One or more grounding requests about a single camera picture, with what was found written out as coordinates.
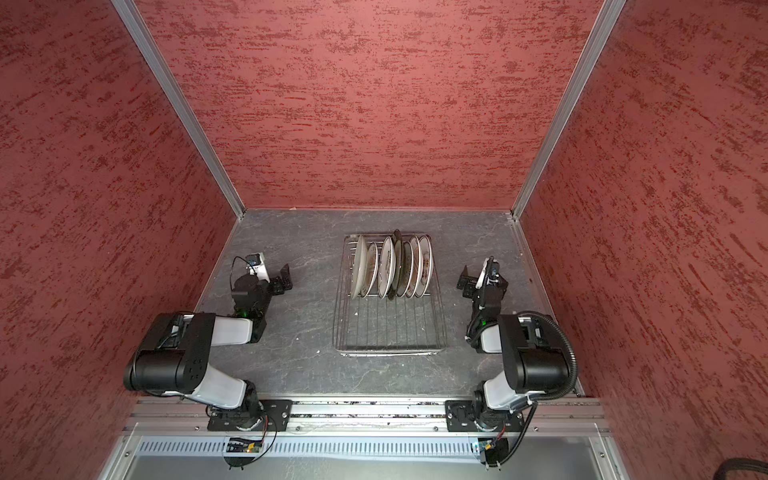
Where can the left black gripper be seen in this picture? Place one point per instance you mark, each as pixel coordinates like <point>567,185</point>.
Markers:
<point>275,283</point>

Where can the dark rimmed patterned plate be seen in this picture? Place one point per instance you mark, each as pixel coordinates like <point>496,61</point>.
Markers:
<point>398,261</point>

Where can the plain white plate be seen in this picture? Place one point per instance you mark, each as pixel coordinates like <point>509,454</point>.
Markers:
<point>359,266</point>

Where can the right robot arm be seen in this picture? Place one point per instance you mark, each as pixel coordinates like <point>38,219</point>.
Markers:
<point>539,362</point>

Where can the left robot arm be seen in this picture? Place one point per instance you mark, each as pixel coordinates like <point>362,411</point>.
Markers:
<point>172,359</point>

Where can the green rimmed patterned plate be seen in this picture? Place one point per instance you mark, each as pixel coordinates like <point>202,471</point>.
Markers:
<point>426,257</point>

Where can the orange patterned plate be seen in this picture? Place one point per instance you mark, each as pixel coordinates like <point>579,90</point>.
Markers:
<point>416,266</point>

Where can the red rimmed white plate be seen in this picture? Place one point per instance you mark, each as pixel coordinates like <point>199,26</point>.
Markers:
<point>386,270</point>

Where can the small patterned plate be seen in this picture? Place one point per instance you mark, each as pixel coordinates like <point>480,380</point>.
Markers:
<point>371,271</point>

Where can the left corner aluminium profile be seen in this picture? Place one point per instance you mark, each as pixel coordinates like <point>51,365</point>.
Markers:
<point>137,28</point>

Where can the corner aluminium profile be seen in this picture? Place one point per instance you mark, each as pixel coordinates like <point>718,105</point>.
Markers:
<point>603,26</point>
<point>137,28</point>

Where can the right corner aluminium profile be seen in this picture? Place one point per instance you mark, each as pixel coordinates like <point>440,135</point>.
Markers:
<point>603,26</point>

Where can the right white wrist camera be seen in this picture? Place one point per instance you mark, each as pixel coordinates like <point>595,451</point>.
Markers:
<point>489,273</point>

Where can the metal wire dish rack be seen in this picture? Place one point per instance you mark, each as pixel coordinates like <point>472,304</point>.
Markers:
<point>374,326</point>

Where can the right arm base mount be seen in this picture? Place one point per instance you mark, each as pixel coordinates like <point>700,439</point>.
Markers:
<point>462,415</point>

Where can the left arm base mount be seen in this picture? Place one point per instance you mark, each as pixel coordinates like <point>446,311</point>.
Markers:
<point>270,414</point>

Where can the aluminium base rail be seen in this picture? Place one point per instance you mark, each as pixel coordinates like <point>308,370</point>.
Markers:
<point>358,415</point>

